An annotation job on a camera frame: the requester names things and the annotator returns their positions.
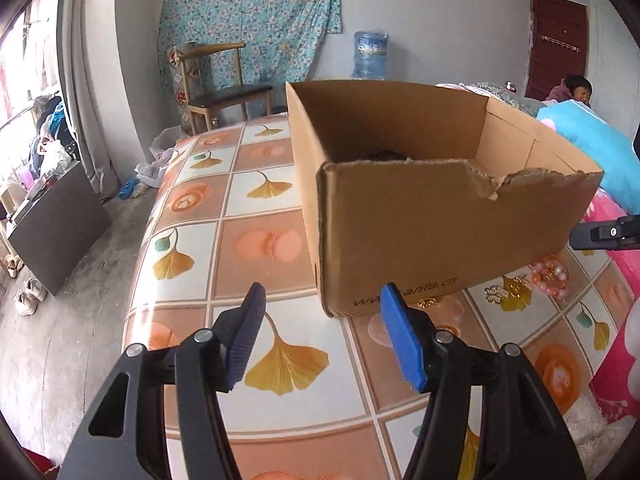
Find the beige fluffy cloth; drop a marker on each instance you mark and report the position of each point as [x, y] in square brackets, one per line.
[600, 420]

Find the blue water bottle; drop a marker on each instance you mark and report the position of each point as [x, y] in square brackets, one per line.
[371, 55]

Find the grey curtain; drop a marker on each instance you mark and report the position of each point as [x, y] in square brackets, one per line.
[95, 110]

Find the wooden chair with black seat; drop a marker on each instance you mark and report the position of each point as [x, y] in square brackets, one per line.
[220, 91]

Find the grey leaf pattern pillow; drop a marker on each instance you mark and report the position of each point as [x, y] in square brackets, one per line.
[505, 94]

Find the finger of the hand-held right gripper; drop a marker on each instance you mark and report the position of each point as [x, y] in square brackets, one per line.
[611, 234]

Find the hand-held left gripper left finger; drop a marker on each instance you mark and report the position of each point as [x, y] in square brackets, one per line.
[245, 340]

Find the printed fabric bag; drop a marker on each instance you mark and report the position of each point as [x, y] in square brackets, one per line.
[180, 80]

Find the white shoe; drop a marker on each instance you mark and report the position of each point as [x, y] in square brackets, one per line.
[36, 287]
[22, 305]

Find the brown cardboard box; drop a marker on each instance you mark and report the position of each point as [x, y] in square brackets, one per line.
[400, 220]

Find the beige slipper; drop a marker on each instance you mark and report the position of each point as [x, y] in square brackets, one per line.
[12, 265]

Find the black flat board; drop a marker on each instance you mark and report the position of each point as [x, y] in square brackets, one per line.
[57, 225]

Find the teal floral hanging cloth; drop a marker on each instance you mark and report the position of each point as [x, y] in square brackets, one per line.
[250, 25]

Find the metal hook rail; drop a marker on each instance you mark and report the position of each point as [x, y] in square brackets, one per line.
[560, 43]

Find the small blue plastic item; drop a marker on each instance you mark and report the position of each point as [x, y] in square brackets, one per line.
[127, 190]

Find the pink floral blanket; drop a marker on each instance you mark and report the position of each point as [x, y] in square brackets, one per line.
[620, 310]

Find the pile of clothes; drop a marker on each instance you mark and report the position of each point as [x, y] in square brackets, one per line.
[50, 135]

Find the dark red door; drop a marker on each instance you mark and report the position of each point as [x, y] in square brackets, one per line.
[557, 20]

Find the blue pillow with pink dots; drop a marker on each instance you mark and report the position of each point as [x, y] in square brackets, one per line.
[585, 145]

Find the white plastic bag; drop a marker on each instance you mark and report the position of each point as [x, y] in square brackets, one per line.
[157, 160]

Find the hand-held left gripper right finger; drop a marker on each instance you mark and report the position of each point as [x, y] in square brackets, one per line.
[400, 340]

